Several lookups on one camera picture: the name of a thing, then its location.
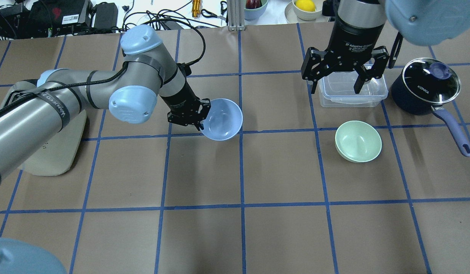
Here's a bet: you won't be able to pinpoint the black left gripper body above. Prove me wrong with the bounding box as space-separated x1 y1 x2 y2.
161 80 211 131

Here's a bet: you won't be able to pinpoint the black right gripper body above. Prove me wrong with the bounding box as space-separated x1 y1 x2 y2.
301 11 389 83

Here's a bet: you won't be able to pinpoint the green bowl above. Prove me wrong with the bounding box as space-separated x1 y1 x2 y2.
334 120 382 163

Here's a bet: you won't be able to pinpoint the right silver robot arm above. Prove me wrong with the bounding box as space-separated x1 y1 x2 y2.
301 0 470 94

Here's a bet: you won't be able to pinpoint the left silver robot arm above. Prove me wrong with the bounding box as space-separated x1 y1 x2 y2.
0 24 212 185

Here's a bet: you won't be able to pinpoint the blue bowl with fruit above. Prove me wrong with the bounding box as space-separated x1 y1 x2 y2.
244 0 268 21

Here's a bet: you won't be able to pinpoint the clear plastic container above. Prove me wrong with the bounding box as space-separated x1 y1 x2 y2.
318 72 389 108

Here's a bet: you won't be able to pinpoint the blue saucepan with glass lid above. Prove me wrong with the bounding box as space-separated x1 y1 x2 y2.
390 57 470 157

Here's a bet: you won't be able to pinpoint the beige cup with lemon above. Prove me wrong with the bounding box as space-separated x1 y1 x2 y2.
285 0 323 23

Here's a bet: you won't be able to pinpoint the black scissors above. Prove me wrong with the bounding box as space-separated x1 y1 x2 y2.
201 0 228 21

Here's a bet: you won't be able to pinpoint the black power adapter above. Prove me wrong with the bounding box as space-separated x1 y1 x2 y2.
93 2 118 33

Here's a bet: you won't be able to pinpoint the black computer box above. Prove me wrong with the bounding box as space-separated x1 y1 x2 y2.
23 0 93 38

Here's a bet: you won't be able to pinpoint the yellow screwdriver handle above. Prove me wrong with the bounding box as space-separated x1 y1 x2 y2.
191 0 202 18

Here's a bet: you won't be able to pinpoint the aluminium frame post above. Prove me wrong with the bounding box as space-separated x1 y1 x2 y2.
226 0 246 31

